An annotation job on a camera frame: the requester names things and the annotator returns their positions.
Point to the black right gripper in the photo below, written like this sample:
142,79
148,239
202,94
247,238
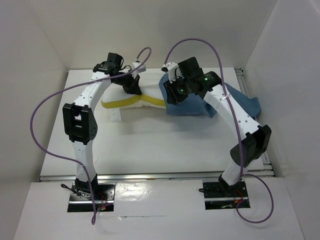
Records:
172,97

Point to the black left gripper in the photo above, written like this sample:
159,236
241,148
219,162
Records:
133,87

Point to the blue fabric pillowcase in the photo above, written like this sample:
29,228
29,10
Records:
193,105

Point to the cream quilted pillow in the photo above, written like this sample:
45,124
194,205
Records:
114,98

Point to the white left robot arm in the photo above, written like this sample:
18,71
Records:
78,117

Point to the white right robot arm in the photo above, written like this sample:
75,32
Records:
221,100

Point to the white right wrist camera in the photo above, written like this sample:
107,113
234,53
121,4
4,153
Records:
170,69

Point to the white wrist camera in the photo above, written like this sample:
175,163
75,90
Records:
170,69
137,68

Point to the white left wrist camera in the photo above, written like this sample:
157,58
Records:
137,68

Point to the aluminium table edge rail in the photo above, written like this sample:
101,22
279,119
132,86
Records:
155,176

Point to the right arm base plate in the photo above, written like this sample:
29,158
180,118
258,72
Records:
215,199

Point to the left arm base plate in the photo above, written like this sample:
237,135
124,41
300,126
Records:
81,201

